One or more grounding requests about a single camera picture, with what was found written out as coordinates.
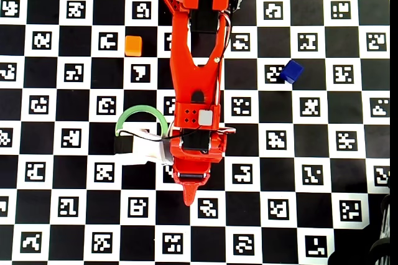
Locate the green ring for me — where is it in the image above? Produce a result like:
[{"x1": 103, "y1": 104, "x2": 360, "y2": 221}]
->
[{"x1": 114, "y1": 105, "x2": 169, "y2": 141}]

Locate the black white marker board mat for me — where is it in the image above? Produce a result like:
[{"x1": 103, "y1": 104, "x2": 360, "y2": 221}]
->
[{"x1": 0, "y1": 0, "x2": 391, "y2": 265}]

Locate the black ribbed stand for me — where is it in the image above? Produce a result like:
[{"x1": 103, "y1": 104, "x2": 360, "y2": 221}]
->
[{"x1": 368, "y1": 193, "x2": 398, "y2": 265}]

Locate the blue cube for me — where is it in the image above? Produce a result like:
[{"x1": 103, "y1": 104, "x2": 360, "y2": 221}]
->
[{"x1": 279, "y1": 58, "x2": 305, "y2": 85}]

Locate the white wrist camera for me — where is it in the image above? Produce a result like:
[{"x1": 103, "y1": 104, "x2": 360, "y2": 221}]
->
[{"x1": 113, "y1": 128, "x2": 174, "y2": 166}]

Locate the thin black camera cable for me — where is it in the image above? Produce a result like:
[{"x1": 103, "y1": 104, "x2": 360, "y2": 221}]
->
[{"x1": 119, "y1": 129, "x2": 200, "y2": 141}]

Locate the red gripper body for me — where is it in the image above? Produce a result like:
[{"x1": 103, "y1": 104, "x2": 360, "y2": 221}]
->
[{"x1": 169, "y1": 126, "x2": 236, "y2": 187}]

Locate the orange cube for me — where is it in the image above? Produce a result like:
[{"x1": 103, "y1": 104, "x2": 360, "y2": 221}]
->
[{"x1": 124, "y1": 35, "x2": 143, "y2": 57}]

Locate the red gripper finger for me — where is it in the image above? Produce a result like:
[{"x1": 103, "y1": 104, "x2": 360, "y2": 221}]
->
[{"x1": 181, "y1": 182, "x2": 201, "y2": 207}]

